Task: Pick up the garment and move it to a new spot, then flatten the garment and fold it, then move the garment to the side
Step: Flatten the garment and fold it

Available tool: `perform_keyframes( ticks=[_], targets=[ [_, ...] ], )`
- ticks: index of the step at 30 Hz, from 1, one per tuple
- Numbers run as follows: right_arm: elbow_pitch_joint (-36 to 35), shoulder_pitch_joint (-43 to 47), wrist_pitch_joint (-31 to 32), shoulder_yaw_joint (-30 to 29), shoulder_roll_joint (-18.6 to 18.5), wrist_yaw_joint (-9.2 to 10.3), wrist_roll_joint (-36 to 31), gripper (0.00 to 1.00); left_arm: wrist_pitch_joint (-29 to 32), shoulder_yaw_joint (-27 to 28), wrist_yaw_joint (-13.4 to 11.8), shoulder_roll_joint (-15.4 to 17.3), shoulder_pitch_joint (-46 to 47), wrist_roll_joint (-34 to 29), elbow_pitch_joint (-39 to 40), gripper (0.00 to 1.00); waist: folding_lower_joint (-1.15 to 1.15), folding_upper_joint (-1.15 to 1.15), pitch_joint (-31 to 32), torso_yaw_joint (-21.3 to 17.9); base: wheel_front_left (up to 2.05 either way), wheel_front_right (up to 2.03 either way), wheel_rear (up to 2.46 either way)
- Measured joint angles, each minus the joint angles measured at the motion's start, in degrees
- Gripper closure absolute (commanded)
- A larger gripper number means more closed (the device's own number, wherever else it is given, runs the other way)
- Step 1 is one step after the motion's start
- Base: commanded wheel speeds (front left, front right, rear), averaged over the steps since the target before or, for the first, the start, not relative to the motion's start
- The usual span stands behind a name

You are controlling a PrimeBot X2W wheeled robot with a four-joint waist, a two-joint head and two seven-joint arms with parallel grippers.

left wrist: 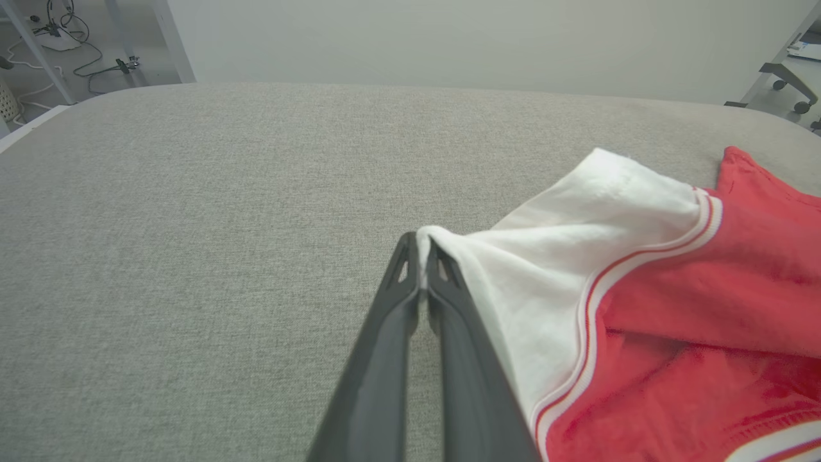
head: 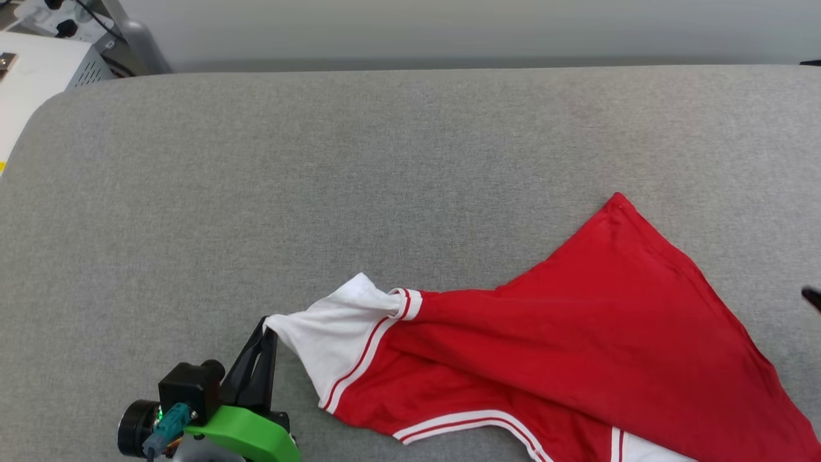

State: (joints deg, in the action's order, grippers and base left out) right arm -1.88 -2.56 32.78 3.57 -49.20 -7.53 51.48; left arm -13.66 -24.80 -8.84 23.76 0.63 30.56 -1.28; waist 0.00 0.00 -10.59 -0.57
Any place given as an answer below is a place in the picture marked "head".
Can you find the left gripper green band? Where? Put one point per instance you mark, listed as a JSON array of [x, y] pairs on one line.
[[250, 433]]

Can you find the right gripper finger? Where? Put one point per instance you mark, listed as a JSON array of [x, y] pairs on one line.
[[813, 298]]

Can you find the red and white garment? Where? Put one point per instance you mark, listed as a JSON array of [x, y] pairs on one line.
[[609, 333]]

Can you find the white metal cabinet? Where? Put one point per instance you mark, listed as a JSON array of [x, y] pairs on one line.
[[32, 83]]

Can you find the white power strip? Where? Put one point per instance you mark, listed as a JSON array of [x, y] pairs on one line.
[[35, 22]]

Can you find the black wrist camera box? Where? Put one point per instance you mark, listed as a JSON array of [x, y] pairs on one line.
[[189, 388]]

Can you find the grey metal frame leg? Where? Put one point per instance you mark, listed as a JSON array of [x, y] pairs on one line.
[[138, 45]]

